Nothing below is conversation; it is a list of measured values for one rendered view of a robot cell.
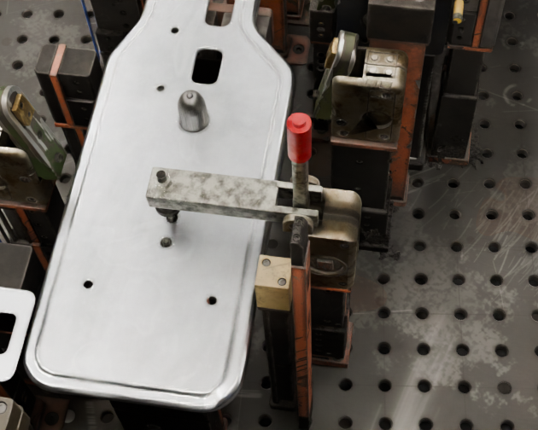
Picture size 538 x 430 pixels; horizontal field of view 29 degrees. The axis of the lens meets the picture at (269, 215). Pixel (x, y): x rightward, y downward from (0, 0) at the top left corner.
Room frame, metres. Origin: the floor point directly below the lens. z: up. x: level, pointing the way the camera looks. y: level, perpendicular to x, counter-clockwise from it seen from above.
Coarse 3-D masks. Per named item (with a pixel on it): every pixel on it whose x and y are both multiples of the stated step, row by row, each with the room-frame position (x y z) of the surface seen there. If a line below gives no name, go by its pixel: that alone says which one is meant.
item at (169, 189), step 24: (168, 168) 0.57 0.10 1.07; (168, 192) 0.54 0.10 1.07; (192, 192) 0.53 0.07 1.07; (216, 192) 0.53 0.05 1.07; (240, 192) 0.53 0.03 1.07; (264, 192) 0.53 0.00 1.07; (288, 192) 0.53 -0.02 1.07; (312, 192) 0.52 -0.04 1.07; (168, 216) 0.53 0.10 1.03; (240, 216) 0.51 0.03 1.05; (264, 216) 0.51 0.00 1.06; (312, 216) 0.50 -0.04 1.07
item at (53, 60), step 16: (48, 48) 0.80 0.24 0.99; (64, 48) 0.80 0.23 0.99; (48, 64) 0.77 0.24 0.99; (64, 64) 0.77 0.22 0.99; (80, 64) 0.77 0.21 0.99; (96, 64) 0.78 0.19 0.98; (48, 80) 0.76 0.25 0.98; (64, 80) 0.76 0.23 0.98; (80, 80) 0.75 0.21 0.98; (96, 80) 0.77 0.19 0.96; (48, 96) 0.76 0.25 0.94; (64, 96) 0.76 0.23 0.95; (80, 96) 0.76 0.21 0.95; (64, 112) 0.76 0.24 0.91; (80, 112) 0.75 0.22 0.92; (64, 128) 0.77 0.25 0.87; (80, 128) 0.76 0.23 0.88; (80, 144) 0.76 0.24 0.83
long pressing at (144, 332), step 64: (192, 0) 0.84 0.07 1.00; (256, 0) 0.83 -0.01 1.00; (128, 64) 0.76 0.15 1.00; (192, 64) 0.75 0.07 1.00; (256, 64) 0.74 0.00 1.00; (128, 128) 0.67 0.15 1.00; (256, 128) 0.65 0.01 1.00; (128, 192) 0.58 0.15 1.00; (64, 256) 0.51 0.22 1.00; (128, 256) 0.51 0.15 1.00; (192, 256) 0.50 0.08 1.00; (256, 256) 0.49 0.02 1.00; (64, 320) 0.44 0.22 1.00; (128, 320) 0.43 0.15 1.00; (192, 320) 0.43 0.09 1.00; (64, 384) 0.37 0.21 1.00; (128, 384) 0.37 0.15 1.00; (192, 384) 0.36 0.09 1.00
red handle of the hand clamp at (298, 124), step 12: (288, 120) 0.52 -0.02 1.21; (300, 120) 0.52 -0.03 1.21; (288, 132) 0.51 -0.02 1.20; (300, 132) 0.51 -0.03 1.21; (288, 144) 0.51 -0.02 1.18; (300, 144) 0.51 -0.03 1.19; (300, 156) 0.51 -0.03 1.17; (300, 168) 0.51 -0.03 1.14; (300, 180) 0.51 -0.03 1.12; (300, 192) 0.51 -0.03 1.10; (300, 204) 0.51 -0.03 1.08
